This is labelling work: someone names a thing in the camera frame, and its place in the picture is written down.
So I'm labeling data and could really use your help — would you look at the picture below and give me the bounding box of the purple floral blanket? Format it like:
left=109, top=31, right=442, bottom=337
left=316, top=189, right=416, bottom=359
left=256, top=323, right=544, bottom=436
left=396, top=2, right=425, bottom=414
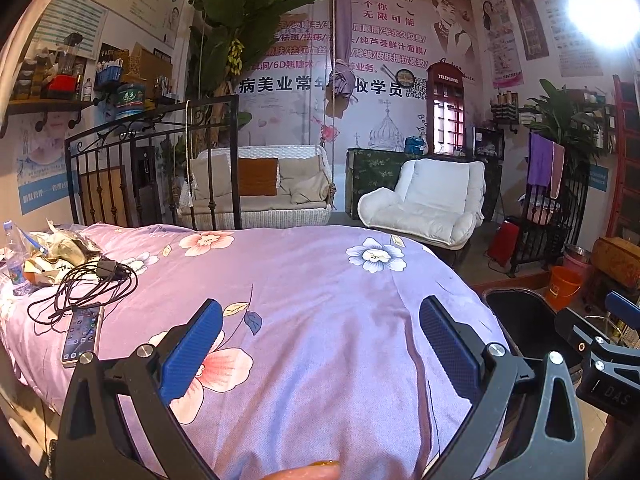
left=0, top=222, right=511, bottom=480

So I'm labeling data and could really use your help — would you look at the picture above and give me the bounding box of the wooden wall shelf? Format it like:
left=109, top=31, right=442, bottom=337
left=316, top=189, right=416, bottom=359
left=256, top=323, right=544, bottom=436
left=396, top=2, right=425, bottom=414
left=7, top=97, right=101, bottom=138

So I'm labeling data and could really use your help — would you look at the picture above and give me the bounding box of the portrait text wall poster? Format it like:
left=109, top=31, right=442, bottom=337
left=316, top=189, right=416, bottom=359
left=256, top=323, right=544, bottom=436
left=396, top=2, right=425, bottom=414
left=532, top=0, right=603, bottom=78

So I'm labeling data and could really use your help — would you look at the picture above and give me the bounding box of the bright ceiling lamp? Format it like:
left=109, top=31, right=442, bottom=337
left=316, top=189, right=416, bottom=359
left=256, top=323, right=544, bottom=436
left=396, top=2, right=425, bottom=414
left=567, top=0, right=640, bottom=36

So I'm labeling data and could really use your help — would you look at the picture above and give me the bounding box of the pink bucket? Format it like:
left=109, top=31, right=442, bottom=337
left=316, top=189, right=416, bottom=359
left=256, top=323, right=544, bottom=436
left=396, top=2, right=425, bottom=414
left=562, top=245, right=593, bottom=281

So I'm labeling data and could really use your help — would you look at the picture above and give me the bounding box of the yellow wooden box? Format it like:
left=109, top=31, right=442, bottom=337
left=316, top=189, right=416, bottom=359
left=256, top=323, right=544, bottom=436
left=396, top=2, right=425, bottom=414
left=590, top=236, right=640, bottom=291

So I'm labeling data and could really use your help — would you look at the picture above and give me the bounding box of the small wall bottle rack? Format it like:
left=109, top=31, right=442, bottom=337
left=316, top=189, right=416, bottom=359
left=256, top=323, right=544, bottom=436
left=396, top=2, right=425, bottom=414
left=490, top=91, right=523, bottom=133

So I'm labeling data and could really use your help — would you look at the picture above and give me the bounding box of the person's right forearm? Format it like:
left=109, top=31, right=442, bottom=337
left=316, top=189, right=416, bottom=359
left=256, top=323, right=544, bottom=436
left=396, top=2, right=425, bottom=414
left=590, top=417, right=640, bottom=480

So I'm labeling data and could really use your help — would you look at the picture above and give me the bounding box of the brown cushion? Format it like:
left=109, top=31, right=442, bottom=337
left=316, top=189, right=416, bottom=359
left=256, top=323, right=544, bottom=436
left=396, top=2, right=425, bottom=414
left=237, top=158, right=279, bottom=197

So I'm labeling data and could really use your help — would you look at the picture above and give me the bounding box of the large printed wall poster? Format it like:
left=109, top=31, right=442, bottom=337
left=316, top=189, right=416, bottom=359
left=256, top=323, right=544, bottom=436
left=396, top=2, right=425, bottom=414
left=235, top=0, right=476, bottom=171

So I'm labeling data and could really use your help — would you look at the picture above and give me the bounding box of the red ladder shelf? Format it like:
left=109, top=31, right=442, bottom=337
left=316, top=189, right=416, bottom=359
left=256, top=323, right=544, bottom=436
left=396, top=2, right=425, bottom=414
left=612, top=75, right=640, bottom=238

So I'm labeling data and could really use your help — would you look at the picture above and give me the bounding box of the teal round tin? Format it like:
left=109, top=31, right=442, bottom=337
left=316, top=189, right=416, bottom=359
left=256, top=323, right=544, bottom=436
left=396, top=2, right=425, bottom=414
left=115, top=82, right=147, bottom=121

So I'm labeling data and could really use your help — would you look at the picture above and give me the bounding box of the red telephone booth cabinet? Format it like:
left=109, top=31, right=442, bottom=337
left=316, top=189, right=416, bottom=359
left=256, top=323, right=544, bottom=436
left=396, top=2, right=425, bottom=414
left=426, top=60, right=466, bottom=156

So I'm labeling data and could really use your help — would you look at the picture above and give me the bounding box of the blue basket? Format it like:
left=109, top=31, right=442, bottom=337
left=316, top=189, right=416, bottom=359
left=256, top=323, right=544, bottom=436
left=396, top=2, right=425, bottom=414
left=95, top=65, right=125, bottom=88

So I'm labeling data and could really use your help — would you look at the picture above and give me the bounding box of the purple towel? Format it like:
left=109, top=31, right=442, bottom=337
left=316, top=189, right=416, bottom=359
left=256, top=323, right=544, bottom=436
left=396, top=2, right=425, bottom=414
left=527, top=132, right=555, bottom=187

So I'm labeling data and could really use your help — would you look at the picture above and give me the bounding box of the orange bucket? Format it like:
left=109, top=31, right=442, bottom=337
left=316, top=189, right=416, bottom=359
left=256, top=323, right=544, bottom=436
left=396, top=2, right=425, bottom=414
left=547, top=266, right=583, bottom=311

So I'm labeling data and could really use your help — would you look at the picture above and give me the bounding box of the dark narrow wall poster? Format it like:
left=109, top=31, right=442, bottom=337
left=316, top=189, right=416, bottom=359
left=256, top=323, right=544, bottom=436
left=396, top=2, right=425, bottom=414
left=507, top=0, right=550, bottom=58

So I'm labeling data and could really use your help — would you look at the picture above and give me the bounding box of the cardboard box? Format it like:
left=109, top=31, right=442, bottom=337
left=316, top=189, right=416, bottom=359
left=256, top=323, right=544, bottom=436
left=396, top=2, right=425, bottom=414
left=127, top=45, right=173, bottom=96

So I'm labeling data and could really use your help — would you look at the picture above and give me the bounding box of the blue white chart poster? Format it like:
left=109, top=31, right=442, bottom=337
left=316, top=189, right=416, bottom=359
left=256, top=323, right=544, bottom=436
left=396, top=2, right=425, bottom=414
left=32, top=0, right=108, bottom=61

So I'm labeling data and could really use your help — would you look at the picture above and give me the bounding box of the green patterned cabinet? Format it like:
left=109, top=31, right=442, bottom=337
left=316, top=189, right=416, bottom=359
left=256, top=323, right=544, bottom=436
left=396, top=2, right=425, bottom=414
left=346, top=147, right=503, bottom=226

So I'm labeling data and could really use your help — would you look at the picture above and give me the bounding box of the black metal bed frame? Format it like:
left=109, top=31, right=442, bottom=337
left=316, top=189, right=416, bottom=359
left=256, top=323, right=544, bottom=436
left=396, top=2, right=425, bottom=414
left=65, top=94, right=243, bottom=231

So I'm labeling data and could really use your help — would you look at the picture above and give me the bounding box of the white wicker swing sofa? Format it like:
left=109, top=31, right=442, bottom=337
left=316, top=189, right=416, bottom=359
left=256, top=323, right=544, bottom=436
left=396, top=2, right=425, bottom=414
left=177, top=145, right=337, bottom=231

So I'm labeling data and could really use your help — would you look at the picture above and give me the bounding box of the person's left hand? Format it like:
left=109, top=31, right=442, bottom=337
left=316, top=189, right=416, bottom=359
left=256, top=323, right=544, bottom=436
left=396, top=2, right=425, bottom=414
left=265, top=461, right=343, bottom=480

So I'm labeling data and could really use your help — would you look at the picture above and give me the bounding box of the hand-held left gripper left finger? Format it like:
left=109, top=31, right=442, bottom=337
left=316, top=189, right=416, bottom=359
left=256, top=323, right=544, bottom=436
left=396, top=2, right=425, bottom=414
left=55, top=299, right=224, bottom=480

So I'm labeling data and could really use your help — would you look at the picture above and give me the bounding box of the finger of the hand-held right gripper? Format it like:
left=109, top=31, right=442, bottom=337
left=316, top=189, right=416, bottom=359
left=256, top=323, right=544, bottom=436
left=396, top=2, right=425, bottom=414
left=604, top=291, right=640, bottom=323
left=555, top=307, right=608, bottom=356

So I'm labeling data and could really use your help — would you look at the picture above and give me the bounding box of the green potted plant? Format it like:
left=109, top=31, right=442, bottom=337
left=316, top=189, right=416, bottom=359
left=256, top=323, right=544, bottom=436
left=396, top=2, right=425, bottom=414
left=525, top=79, right=608, bottom=161

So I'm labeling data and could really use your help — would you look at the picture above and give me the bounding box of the beige cushion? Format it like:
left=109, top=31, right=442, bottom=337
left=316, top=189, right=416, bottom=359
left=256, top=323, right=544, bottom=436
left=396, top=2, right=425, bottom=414
left=191, top=155, right=238, bottom=201
left=278, top=156, right=331, bottom=205

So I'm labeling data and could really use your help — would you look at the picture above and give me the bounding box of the black charger cable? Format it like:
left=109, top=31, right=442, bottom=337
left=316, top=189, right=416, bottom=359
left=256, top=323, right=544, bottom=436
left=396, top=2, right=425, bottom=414
left=27, top=259, right=138, bottom=322

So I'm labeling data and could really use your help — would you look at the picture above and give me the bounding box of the white padded chair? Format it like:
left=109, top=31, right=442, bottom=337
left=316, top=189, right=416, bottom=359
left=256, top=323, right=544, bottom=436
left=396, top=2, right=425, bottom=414
left=357, top=159, right=487, bottom=251

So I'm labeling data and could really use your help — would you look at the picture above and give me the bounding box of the wooden board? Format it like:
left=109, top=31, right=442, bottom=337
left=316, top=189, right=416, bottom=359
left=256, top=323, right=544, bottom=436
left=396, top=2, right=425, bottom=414
left=77, top=165, right=128, bottom=228

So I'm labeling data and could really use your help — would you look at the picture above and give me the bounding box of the banana plant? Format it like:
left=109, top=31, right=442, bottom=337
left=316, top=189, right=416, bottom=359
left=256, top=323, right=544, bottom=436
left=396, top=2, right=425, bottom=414
left=187, top=0, right=326, bottom=106

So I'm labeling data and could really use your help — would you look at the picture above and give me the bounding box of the pile of crumpled snack bags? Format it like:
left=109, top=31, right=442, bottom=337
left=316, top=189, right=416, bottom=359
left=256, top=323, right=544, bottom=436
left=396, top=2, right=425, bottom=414
left=20, top=220, right=103, bottom=286

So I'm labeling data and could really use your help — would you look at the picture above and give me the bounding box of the purple hanging cloth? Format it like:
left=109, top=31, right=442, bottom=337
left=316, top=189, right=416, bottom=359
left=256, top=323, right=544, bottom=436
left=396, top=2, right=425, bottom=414
left=327, top=0, right=358, bottom=108

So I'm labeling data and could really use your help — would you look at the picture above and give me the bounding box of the face wall poster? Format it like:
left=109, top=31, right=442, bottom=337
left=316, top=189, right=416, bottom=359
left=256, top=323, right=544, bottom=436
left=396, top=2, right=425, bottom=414
left=17, top=112, right=78, bottom=201

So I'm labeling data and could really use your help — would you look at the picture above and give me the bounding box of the black trash bin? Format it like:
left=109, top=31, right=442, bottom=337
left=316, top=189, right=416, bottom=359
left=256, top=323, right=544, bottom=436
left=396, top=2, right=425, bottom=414
left=485, top=287, right=583, bottom=376

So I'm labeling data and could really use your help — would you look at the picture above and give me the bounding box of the smartphone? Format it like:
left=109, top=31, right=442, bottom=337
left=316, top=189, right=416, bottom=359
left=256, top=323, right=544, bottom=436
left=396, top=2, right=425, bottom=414
left=61, top=304, right=105, bottom=368

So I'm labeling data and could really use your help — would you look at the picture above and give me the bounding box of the black metal rack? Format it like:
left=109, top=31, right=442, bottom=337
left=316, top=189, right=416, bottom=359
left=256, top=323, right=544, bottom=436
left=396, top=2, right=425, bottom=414
left=510, top=160, right=591, bottom=278

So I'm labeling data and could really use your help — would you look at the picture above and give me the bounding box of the pink towel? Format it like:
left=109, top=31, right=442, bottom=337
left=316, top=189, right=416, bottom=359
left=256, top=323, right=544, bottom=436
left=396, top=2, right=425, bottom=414
left=550, top=142, right=566, bottom=198

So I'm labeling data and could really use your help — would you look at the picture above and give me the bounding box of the red bag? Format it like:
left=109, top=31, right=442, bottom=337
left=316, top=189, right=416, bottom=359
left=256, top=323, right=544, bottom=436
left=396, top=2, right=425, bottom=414
left=487, top=217, right=521, bottom=267

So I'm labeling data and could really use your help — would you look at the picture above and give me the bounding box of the clear plastic water bottle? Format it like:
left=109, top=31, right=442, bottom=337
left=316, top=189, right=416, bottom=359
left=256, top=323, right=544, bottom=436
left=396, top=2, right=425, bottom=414
left=2, top=220, right=31, bottom=297

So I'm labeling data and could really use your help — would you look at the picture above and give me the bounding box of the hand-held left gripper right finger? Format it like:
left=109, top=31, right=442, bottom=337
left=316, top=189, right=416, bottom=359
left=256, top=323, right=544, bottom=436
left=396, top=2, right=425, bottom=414
left=419, top=296, right=586, bottom=480

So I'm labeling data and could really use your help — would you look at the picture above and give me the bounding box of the cluster of cosmetic bottles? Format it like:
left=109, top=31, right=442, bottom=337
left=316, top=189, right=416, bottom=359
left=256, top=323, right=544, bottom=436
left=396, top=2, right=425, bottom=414
left=12, top=32, right=96, bottom=102

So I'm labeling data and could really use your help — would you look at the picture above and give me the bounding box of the pink portrait wall poster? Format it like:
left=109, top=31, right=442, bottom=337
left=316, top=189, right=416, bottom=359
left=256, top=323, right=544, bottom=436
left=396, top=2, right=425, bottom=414
left=481, top=0, right=523, bottom=90

